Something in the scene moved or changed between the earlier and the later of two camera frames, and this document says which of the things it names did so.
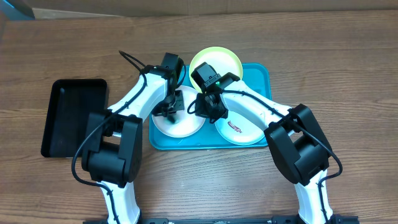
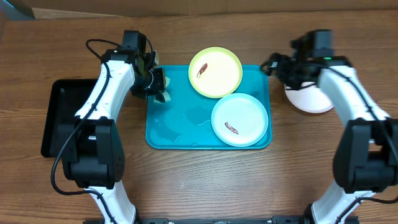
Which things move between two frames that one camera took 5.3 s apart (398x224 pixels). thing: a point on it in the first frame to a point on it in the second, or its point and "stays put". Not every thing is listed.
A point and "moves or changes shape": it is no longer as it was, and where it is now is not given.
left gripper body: x=170 y=104 to x=151 y=83
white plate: x=186 y=125 to x=308 y=97
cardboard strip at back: x=99 y=9 stays put
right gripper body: x=205 y=109 to x=293 y=74
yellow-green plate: x=221 y=60 stays put
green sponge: x=171 y=118 moves or changes shape
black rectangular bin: x=71 y=101 stays put
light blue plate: x=239 y=129 stays put
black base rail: x=276 y=219 stays put
